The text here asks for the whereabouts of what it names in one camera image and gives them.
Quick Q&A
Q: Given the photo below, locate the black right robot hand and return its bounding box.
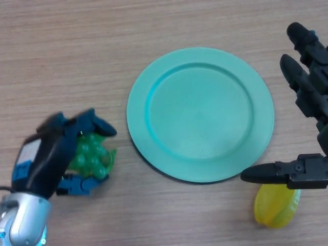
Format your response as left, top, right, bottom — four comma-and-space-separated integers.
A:
240, 23, 328, 190

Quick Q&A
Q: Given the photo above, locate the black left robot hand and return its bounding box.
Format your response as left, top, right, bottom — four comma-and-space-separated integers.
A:
11, 108, 118, 200

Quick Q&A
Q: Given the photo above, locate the green grapes bunch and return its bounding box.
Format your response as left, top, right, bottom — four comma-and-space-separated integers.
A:
67, 132, 118, 179

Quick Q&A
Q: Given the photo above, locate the green round plate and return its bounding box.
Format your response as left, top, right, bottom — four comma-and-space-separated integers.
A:
126, 47, 276, 184

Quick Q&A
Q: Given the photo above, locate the yellow starfruit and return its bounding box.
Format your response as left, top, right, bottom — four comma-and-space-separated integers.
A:
253, 183, 301, 229

